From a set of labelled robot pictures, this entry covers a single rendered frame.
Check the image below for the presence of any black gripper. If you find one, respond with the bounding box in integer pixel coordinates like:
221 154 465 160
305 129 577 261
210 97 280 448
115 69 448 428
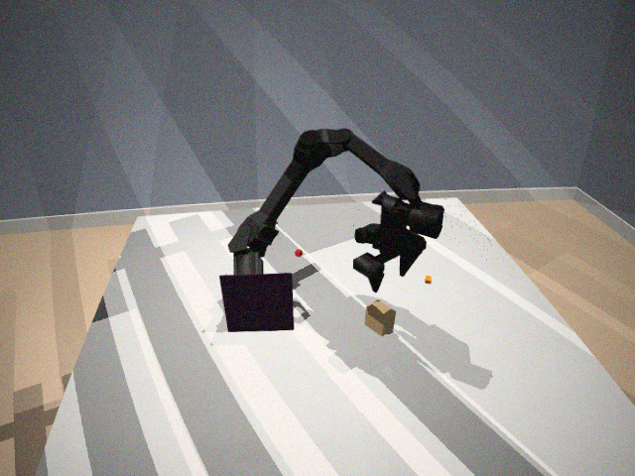
353 226 427 293

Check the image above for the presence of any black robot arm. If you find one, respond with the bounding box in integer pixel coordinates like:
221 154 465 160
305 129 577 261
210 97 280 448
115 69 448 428
227 128 445 275

